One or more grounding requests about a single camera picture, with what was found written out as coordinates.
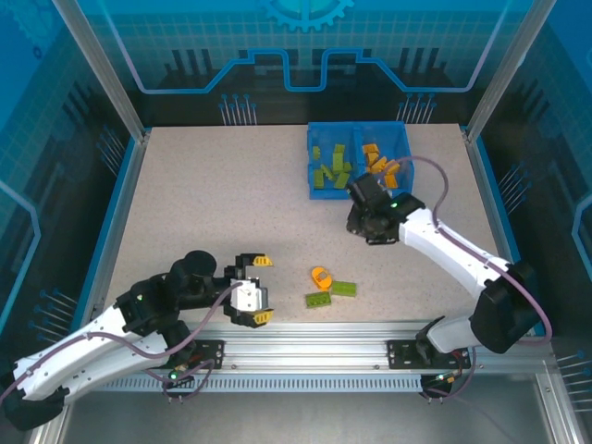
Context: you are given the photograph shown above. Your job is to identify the blue two-compartment plastic bin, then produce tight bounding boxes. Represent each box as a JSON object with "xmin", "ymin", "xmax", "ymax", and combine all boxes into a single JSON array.
[{"xmin": 306, "ymin": 120, "xmax": 414, "ymax": 202}]

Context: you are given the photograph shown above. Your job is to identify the small connector board with LED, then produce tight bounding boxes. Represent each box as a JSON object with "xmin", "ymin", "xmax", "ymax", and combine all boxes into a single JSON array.
[
  {"xmin": 422, "ymin": 369, "xmax": 464, "ymax": 395},
  {"xmin": 162, "ymin": 364, "xmax": 193, "ymax": 390}
]

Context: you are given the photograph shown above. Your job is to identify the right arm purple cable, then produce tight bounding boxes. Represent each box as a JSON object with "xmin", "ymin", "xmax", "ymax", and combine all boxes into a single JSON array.
[{"xmin": 376, "ymin": 155, "xmax": 554, "ymax": 404}]

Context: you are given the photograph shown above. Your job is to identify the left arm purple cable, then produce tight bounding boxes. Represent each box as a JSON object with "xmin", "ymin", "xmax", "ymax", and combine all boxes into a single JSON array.
[{"xmin": 0, "ymin": 283, "xmax": 242, "ymax": 404}]

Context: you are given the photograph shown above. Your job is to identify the aluminium mounting rail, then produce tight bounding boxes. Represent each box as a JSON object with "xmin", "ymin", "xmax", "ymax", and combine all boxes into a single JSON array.
[{"xmin": 59, "ymin": 322, "xmax": 556, "ymax": 372}]

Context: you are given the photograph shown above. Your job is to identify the aluminium frame post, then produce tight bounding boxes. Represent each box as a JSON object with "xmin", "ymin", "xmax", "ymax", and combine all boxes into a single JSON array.
[
  {"xmin": 51, "ymin": 0, "xmax": 152, "ymax": 142},
  {"xmin": 463, "ymin": 0, "xmax": 559, "ymax": 141}
]

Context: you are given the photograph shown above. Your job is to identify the orange round lego piece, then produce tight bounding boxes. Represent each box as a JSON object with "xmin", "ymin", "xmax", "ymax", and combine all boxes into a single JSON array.
[{"xmin": 311, "ymin": 265, "xmax": 334, "ymax": 291}]

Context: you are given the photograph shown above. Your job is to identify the slotted grey cable duct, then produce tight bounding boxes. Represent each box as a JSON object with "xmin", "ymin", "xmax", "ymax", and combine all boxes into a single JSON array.
[{"xmin": 92, "ymin": 375, "xmax": 425, "ymax": 394}]

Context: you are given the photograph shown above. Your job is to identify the aluminium table side rail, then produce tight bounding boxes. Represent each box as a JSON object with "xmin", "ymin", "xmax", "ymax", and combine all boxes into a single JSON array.
[
  {"xmin": 463, "ymin": 132, "xmax": 522, "ymax": 269},
  {"xmin": 87, "ymin": 132, "xmax": 151, "ymax": 320}
]

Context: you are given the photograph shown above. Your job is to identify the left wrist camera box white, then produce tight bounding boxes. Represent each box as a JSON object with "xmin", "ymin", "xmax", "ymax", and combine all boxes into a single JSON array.
[{"xmin": 229, "ymin": 277, "xmax": 270, "ymax": 313}]

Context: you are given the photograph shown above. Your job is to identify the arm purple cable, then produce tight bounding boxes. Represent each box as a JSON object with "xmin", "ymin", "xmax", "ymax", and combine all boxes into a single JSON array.
[
  {"xmin": 376, "ymin": 155, "xmax": 554, "ymax": 404},
  {"xmin": 0, "ymin": 283, "xmax": 242, "ymax": 404}
]

